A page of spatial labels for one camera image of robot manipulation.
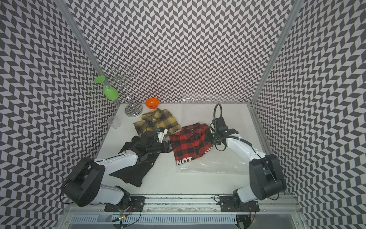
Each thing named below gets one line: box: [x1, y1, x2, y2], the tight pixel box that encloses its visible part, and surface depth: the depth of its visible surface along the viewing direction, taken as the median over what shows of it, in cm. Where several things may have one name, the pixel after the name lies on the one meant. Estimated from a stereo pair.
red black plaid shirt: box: [169, 122, 214, 166], surface depth 93 cm
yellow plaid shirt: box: [133, 108, 182, 138], surface depth 104 cm
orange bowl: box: [145, 97, 160, 110], surface depth 118 cm
